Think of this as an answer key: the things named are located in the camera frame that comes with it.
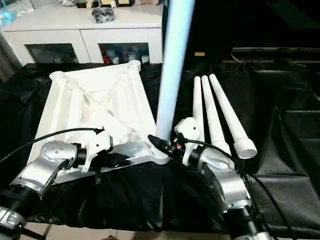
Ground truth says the white plastic table top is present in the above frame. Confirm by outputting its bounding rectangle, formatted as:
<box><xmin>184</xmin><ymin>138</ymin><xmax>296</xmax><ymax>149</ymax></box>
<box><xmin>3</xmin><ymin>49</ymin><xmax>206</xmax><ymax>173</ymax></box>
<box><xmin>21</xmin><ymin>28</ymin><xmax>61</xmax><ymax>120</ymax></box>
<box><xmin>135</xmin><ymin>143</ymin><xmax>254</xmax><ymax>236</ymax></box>
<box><xmin>29</xmin><ymin>59</ymin><xmax>173</xmax><ymax>187</ymax></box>

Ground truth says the white plastic table leg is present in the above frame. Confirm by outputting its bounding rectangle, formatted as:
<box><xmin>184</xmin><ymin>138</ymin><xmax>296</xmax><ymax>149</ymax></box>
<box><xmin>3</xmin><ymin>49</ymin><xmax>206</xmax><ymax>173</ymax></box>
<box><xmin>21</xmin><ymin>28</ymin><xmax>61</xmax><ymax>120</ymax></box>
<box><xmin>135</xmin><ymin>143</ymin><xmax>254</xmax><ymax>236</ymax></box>
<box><xmin>150</xmin><ymin>0</ymin><xmax>197</xmax><ymax>162</ymax></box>
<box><xmin>208</xmin><ymin>73</ymin><xmax>258</xmax><ymax>160</ymax></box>
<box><xmin>201</xmin><ymin>74</ymin><xmax>232</xmax><ymax>156</ymax></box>
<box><xmin>192</xmin><ymin>76</ymin><xmax>206</xmax><ymax>141</ymax></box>

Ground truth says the black box with beige label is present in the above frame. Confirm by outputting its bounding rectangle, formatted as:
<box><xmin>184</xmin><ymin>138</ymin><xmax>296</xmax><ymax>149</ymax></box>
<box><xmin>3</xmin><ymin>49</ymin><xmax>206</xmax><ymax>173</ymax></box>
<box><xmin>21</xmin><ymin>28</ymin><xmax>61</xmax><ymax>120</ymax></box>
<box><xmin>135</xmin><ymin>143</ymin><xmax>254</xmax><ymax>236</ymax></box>
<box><xmin>162</xmin><ymin>0</ymin><xmax>233</xmax><ymax>72</ymax></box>

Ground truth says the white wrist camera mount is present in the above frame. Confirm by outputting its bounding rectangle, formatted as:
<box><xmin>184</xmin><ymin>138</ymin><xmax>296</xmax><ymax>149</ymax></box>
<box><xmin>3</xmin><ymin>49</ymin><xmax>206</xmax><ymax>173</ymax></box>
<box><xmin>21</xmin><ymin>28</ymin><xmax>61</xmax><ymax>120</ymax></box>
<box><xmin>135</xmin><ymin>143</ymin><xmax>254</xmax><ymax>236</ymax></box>
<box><xmin>79</xmin><ymin>129</ymin><xmax>115</xmax><ymax>173</ymax></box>
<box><xmin>173</xmin><ymin>116</ymin><xmax>204</xmax><ymax>167</ymax></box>

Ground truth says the clear bag on cabinet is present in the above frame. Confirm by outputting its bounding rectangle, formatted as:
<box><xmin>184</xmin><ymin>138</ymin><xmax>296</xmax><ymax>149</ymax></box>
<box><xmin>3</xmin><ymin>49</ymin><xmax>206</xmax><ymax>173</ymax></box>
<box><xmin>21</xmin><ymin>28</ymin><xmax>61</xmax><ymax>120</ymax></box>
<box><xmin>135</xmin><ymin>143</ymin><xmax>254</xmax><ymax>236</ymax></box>
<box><xmin>90</xmin><ymin>8</ymin><xmax>116</xmax><ymax>24</ymax></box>

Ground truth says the blue plastic item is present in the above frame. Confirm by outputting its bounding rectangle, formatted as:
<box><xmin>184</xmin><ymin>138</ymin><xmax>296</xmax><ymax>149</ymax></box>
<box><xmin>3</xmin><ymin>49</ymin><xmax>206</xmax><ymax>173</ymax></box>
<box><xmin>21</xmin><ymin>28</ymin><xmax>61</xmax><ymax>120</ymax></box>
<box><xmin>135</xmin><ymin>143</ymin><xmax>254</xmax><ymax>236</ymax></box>
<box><xmin>0</xmin><ymin>7</ymin><xmax>14</xmax><ymax>23</ymax></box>

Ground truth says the black television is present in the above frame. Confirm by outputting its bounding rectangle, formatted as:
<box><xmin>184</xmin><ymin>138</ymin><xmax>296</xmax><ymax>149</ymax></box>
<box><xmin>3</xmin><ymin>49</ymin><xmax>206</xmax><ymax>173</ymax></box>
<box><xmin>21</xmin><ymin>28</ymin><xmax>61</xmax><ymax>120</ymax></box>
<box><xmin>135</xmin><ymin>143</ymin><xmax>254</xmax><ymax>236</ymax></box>
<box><xmin>231</xmin><ymin>0</ymin><xmax>320</xmax><ymax>63</ymax></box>

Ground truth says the white cabinet with glass doors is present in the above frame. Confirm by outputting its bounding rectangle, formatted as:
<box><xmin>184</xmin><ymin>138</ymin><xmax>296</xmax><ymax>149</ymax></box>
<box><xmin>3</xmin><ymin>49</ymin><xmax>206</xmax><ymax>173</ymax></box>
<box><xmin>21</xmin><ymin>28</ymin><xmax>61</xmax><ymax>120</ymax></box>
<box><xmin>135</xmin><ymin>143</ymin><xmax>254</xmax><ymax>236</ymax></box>
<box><xmin>0</xmin><ymin>3</ymin><xmax>165</xmax><ymax>67</ymax></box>

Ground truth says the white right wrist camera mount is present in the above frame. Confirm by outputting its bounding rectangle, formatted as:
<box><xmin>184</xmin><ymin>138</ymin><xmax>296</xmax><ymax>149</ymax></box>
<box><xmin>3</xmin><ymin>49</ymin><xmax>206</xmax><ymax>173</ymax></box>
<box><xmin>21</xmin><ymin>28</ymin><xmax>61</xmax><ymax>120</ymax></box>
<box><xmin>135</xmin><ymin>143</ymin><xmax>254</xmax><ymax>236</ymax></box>
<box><xmin>173</xmin><ymin>116</ymin><xmax>204</xmax><ymax>167</ymax></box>

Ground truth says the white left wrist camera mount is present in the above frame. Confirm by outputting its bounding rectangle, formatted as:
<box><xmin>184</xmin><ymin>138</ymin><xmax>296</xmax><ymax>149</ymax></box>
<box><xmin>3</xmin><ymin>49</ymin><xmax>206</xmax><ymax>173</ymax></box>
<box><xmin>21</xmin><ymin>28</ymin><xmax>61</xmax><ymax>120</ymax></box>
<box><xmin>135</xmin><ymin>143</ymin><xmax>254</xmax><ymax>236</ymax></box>
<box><xmin>79</xmin><ymin>129</ymin><xmax>115</xmax><ymax>173</ymax></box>

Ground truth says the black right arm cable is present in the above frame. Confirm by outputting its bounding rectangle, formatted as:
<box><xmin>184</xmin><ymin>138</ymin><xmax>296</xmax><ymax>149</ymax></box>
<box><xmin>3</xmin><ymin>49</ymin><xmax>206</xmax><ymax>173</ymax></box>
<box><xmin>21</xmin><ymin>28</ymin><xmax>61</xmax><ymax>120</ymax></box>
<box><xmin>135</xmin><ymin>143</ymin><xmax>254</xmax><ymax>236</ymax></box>
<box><xmin>237</xmin><ymin>164</ymin><xmax>276</xmax><ymax>240</ymax></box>

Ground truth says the black mat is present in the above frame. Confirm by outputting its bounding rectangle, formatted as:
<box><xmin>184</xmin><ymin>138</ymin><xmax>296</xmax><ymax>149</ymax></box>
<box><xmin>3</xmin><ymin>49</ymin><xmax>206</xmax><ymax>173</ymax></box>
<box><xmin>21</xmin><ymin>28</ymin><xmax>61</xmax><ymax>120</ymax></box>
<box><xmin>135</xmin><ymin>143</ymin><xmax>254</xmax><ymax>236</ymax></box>
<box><xmin>0</xmin><ymin>62</ymin><xmax>320</xmax><ymax>233</ymax></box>

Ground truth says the black left wrist camera cable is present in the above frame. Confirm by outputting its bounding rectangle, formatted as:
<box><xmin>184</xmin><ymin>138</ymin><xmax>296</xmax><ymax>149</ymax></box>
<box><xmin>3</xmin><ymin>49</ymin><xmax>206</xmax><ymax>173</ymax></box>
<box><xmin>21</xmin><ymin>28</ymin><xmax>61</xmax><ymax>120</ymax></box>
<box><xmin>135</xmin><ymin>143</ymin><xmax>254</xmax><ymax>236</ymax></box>
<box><xmin>0</xmin><ymin>127</ymin><xmax>105</xmax><ymax>165</ymax></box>

